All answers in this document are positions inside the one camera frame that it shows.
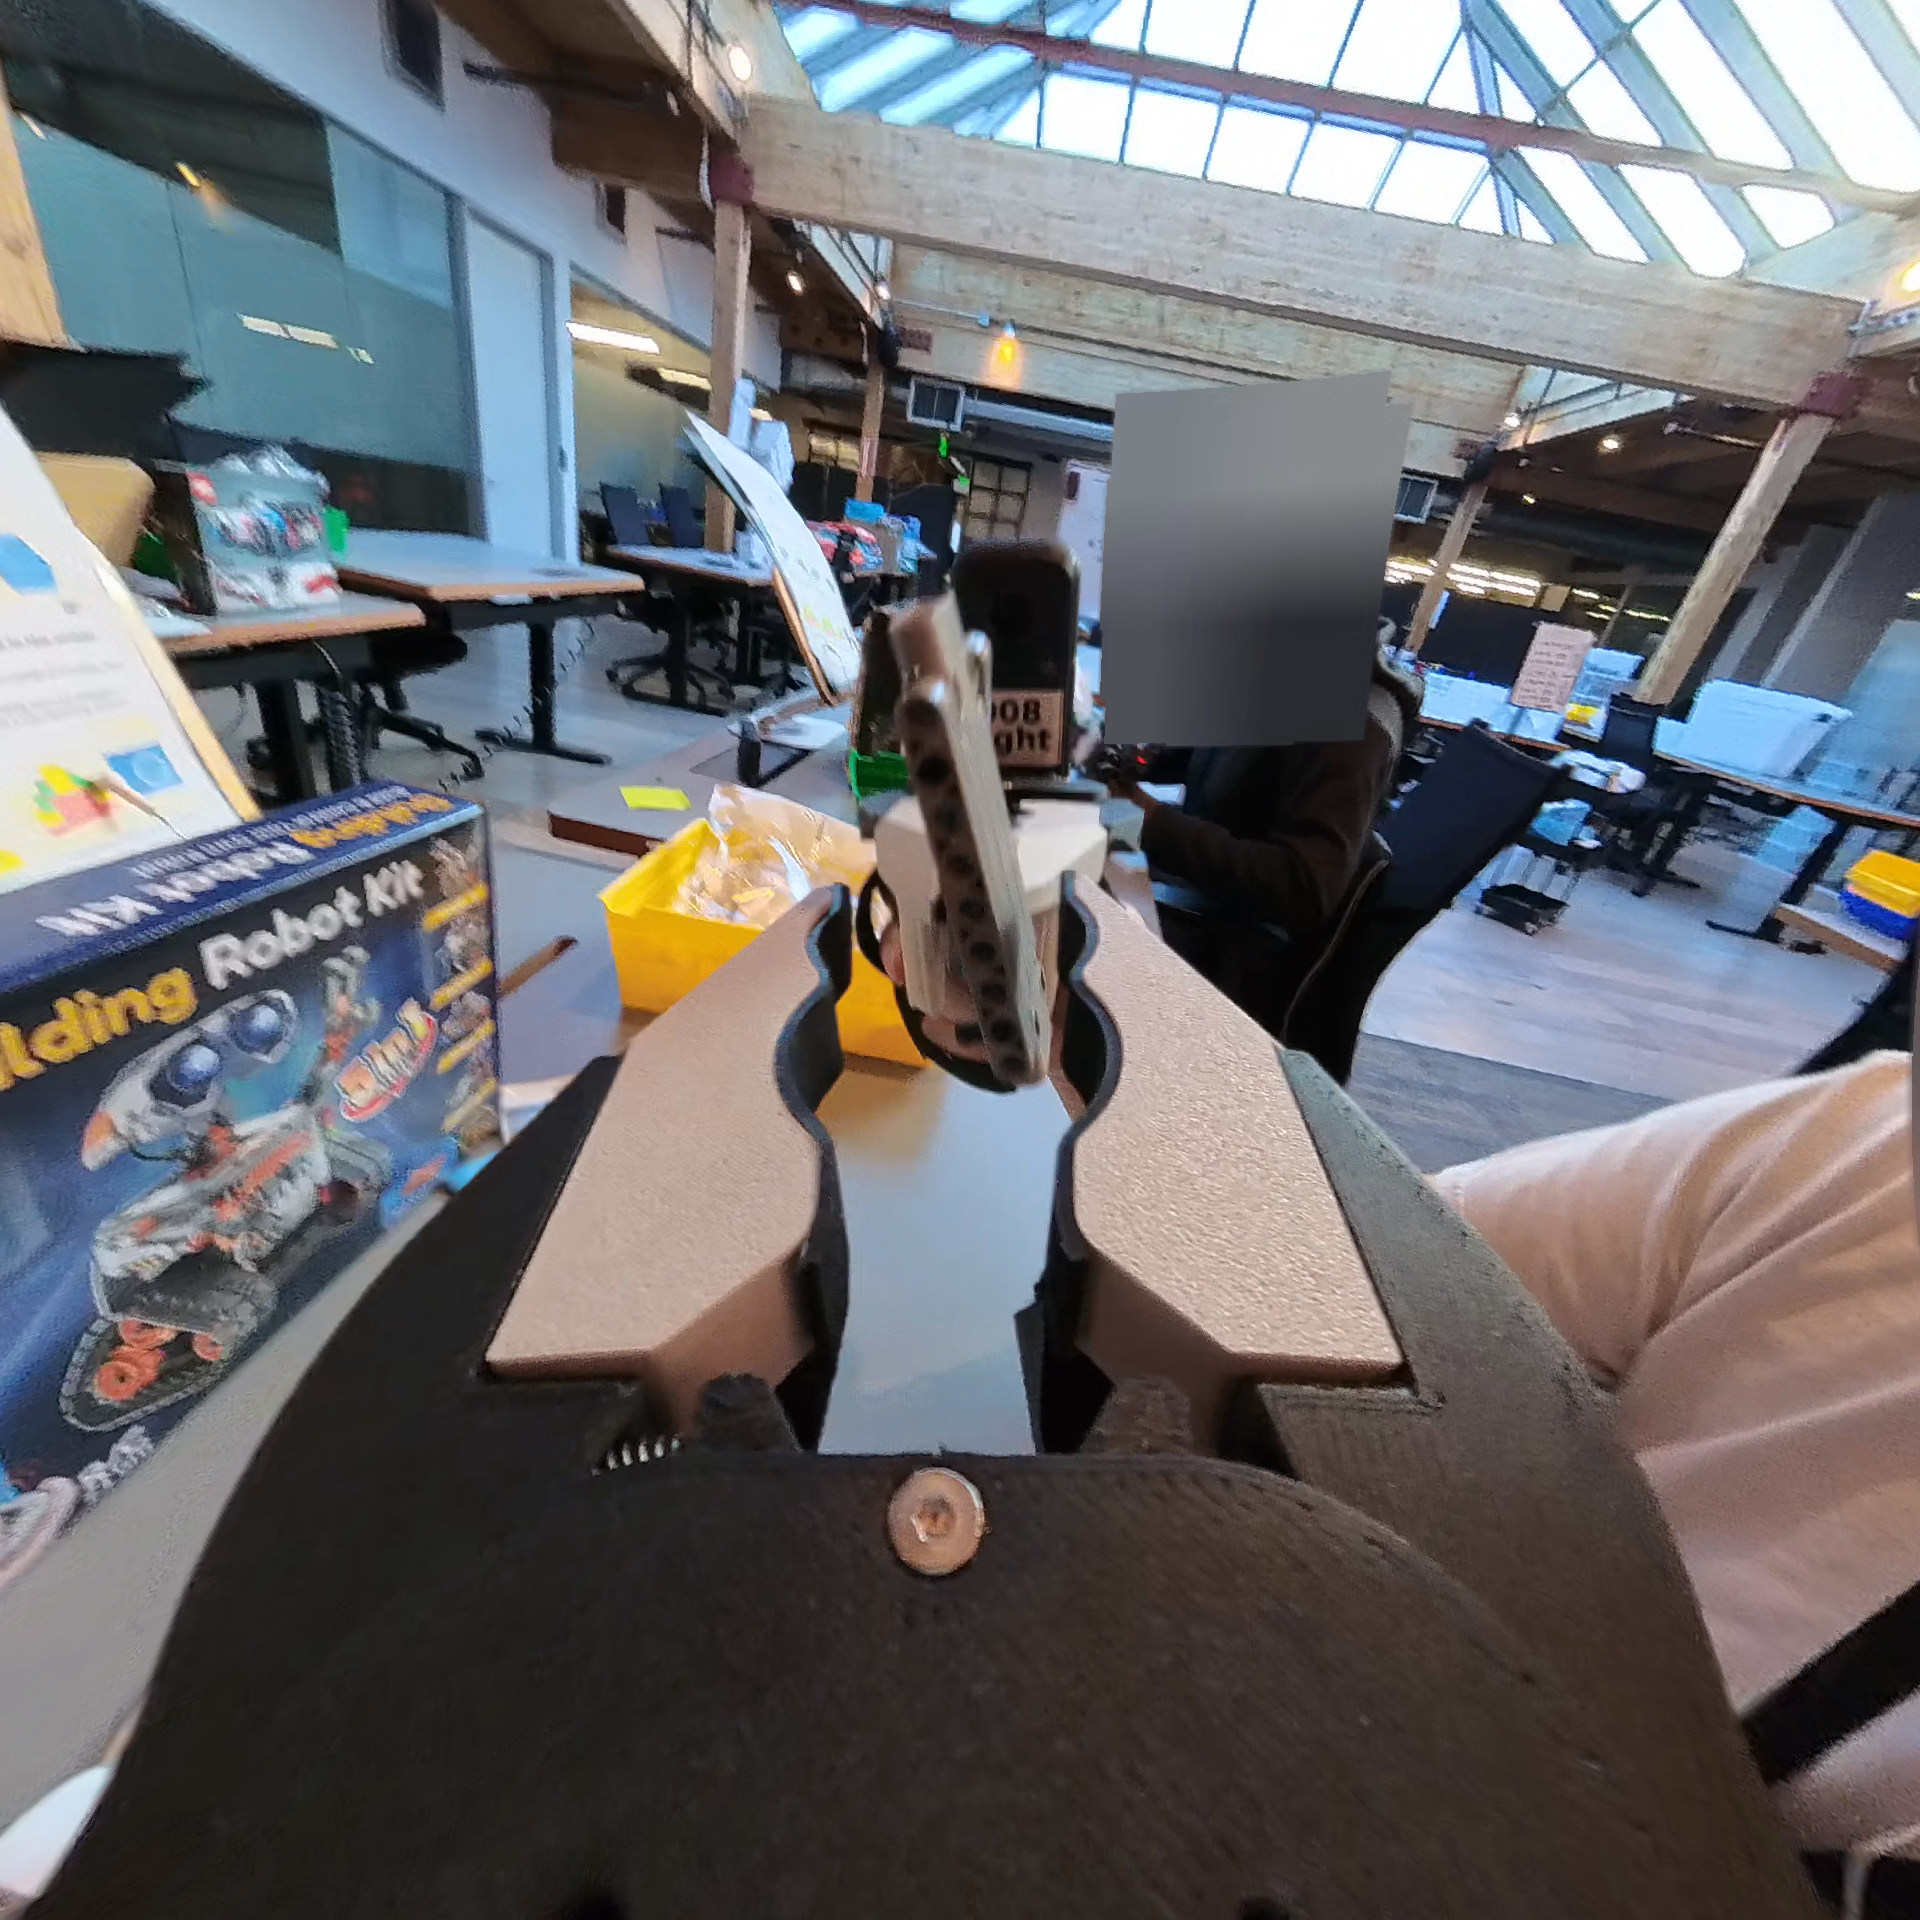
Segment paper sign on stand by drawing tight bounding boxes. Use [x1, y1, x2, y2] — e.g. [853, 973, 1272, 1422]
[1505, 621, 1594, 716]

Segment white storage bin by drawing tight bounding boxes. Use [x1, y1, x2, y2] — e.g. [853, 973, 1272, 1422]
[1667, 678, 1856, 781]

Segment clear plastic bags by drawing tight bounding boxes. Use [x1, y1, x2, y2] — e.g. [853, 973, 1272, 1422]
[672, 783, 874, 932]

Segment blue robot kit box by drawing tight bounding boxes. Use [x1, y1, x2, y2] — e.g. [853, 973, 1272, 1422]
[0, 780, 505, 1583]

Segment wood-topped desk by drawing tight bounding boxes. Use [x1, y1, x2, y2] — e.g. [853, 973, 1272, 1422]
[336, 527, 647, 767]
[158, 591, 430, 807]
[608, 543, 782, 710]

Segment white instruction poster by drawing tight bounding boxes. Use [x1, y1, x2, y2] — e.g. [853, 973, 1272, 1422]
[0, 405, 241, 896]

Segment grey office desk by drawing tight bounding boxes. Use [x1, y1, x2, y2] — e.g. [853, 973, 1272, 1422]
[546, 718, 887, 860]

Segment wooden poster board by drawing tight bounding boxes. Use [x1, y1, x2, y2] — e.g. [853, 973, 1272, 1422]
[0, 398, 264, 826]

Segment black office chair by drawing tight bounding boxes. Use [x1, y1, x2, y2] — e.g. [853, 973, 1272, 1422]
[597, 483, 662, 693]
[655, 483, 736, 707]
[357, 630, 485, 781]
[1288, 719, 1565, 1086]

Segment grey perforated building beam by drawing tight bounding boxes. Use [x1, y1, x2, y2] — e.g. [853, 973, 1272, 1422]
[896, 674, 1055, 1090]
[883, 591, 999, 840]

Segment black body strap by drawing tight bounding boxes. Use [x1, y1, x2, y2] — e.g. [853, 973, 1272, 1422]
[1738, 1611, 1920, 1789]

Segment yellow plastic bin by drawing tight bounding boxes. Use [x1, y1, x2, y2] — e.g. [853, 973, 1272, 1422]
[598, 815, 927, 1070]

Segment dark tall set box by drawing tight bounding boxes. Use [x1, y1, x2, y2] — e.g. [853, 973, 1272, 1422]
[849, 608, 905, 757]

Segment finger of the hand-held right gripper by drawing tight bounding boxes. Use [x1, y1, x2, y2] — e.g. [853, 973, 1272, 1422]
[1011, 802, 1113, 906]
[872, 797, 951, 1024]

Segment toy car set box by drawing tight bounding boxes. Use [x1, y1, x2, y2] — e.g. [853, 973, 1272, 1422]
[150, 448, 349, 616]

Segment black rolling cart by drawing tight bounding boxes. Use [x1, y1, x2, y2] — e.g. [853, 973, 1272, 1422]
[1475, 800, 1594, 938]

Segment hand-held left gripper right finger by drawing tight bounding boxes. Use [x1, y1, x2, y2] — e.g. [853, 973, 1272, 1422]
[1016, 872, 1408, 1453]

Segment black card sheet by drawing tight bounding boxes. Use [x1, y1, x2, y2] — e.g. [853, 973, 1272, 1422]
[0, 344, 208, 460]

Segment tilted instruction poster board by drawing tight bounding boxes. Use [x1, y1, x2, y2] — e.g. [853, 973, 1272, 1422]
[680, 411, 865, 710]

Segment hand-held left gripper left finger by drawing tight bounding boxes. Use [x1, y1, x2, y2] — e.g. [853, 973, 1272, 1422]
[485, 884, 854, 1453]

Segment blue plastic bin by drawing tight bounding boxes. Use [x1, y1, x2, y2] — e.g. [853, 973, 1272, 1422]
[1840, 848, 1920, 942]

